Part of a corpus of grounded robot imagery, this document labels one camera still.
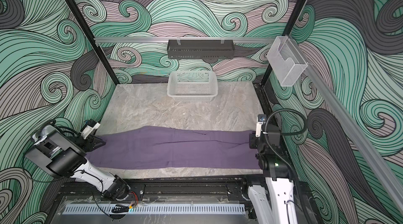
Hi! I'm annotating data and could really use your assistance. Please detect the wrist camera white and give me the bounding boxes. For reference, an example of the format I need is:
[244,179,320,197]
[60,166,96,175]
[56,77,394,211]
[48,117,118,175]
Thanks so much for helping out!
[255,114,267,138]
[80,119,100,139]

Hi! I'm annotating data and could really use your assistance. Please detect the aluminium rail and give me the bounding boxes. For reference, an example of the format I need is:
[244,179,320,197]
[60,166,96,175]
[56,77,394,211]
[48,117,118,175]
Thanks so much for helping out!
[288,36,403,213]
[94,36,276,44]

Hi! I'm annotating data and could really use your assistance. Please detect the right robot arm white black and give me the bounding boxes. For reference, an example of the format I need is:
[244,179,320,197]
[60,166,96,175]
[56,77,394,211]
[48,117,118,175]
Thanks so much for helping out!
[247,122,298,224]

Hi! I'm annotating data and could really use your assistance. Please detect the aluminium back rail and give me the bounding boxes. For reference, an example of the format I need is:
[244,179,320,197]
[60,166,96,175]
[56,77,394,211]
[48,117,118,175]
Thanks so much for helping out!
[94,36,276,44]

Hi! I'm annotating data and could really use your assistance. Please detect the clear acrylic wall holder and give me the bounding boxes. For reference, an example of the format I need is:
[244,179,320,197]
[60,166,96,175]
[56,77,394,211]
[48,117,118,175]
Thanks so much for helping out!
[267,36,308,87]

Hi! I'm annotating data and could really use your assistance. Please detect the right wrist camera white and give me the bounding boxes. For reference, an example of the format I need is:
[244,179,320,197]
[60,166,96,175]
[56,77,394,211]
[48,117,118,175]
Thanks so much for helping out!
[255,114,267,138]

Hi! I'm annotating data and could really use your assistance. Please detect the purple long pants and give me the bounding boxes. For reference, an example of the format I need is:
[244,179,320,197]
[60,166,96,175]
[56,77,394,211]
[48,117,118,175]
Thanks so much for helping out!
[86,126,259,170]

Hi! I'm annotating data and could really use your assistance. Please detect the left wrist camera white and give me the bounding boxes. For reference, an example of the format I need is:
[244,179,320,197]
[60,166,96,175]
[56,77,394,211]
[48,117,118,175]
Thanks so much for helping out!
[80,119,100,139]

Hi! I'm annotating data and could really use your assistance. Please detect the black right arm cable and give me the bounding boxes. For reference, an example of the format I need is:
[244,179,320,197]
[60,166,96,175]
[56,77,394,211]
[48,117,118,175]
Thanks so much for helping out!
[263,108,308,162]

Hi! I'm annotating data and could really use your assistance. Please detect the black wall-mounted tray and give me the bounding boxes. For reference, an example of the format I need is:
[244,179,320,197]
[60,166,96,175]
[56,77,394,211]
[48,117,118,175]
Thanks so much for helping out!
[167,40,235,60]

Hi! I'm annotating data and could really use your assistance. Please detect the white perforated plastic basket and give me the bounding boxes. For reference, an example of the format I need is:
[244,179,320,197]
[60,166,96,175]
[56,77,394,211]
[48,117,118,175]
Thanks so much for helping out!
[167,70,218,102]

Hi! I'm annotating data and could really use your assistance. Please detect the aluminium right rail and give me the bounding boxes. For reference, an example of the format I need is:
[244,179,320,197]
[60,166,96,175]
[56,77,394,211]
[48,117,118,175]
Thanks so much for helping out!
[288,36,403,213]

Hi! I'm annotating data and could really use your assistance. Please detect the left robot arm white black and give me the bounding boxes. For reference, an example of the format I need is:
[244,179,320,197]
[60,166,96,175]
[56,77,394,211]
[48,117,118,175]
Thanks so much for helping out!
[24,119,130,201]

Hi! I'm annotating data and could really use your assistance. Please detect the white slotted cable duct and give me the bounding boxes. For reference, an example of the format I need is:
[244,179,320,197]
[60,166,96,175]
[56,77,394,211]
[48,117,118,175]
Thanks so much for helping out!
[62,204,246,215]

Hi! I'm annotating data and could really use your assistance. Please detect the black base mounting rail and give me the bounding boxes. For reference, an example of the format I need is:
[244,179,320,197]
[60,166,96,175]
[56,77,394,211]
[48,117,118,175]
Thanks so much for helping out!
[54,174,264,204]

